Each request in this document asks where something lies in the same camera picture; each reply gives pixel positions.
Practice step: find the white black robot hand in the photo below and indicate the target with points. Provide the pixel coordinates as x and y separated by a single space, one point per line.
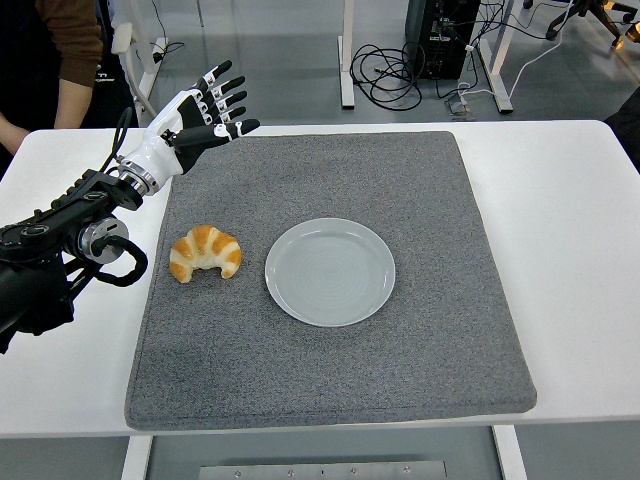
160 145

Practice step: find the golden croissant bread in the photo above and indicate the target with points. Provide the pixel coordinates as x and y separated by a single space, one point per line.
205 245

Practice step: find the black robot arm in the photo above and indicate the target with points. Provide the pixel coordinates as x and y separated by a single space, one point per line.
75 200

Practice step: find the person's left forearm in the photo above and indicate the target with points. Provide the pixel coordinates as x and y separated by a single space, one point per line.
75 105

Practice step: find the person's right forearm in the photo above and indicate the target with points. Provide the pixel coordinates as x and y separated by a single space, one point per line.
10 135

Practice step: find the round grey plate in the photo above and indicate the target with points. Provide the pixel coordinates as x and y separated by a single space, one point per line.
330 280

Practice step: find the grey metal plate with screws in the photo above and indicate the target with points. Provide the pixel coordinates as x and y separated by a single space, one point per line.
325 471

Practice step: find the white desk leg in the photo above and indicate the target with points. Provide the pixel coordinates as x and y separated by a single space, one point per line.
502 90
347 75
150 75

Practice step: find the white chair armrest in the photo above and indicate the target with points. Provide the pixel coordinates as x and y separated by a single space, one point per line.
123 37

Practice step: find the person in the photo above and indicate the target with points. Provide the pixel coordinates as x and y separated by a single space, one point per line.
30 50

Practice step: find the grey fabric mat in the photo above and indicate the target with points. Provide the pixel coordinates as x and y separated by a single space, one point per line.
325 375

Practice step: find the grey floor socket box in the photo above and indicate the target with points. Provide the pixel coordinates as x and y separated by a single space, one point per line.
460 109

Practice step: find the black computer tower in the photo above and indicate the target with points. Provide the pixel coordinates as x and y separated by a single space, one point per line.
440 30

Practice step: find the white table leg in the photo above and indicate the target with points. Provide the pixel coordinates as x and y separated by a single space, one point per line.
510 457
136 460

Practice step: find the office chair base with casters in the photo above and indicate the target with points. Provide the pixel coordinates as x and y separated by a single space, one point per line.
602 7

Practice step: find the dark rounded object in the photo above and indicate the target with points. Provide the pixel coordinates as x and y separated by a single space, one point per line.
627 135

